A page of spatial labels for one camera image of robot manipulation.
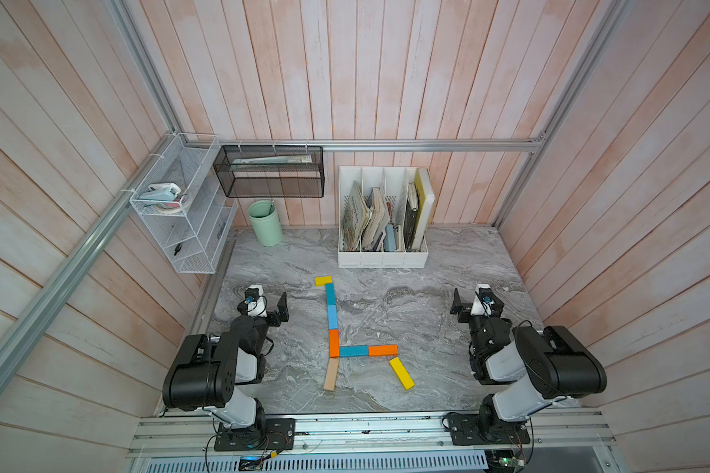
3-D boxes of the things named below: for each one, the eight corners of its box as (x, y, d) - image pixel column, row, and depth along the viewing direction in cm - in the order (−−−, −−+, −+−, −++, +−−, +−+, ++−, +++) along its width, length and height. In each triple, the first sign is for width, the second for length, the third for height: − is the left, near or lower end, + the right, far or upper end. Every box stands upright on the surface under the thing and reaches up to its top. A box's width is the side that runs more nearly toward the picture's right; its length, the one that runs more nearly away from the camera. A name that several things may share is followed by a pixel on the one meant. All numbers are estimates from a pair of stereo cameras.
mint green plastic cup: (254, 246, 117) (243, 219, 105) (259, 227, 124) (250, 199, 112) (280, 246, 117) (273, 219, 105) (284, 227, 124) (277, 199, 112)
